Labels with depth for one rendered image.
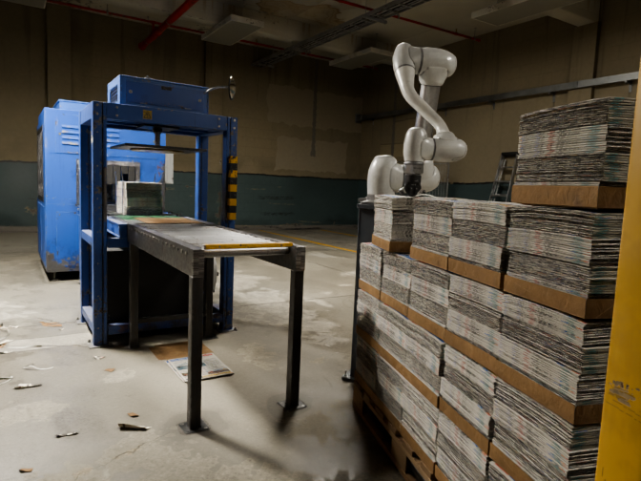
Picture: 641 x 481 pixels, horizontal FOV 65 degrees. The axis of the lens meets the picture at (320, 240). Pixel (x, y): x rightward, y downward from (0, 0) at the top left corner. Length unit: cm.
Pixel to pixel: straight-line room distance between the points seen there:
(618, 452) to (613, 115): 64
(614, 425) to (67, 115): 544
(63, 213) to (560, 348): 511
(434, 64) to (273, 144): 967
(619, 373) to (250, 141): 1134
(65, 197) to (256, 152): 689
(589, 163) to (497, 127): 923
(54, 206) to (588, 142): 516
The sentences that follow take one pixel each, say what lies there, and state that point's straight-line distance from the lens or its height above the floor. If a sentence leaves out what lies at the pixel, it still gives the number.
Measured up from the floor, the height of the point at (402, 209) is 101.
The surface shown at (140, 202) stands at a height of 90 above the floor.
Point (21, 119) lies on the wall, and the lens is 1091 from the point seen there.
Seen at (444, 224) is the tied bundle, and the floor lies 98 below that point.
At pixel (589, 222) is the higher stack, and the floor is 104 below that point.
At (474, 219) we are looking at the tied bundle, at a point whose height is 101.
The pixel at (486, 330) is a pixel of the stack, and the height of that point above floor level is 71.
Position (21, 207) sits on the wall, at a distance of 1087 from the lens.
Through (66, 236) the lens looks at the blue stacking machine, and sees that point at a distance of 577.
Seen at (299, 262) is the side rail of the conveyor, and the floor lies 72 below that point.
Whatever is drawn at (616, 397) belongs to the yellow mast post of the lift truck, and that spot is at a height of 80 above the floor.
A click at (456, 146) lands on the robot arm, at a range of 238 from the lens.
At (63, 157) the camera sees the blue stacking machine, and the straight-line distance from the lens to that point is 574.
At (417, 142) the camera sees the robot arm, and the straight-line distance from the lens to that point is 232.
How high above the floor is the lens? 109
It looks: 6 degrees down
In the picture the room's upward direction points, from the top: 3 degrees clockwise
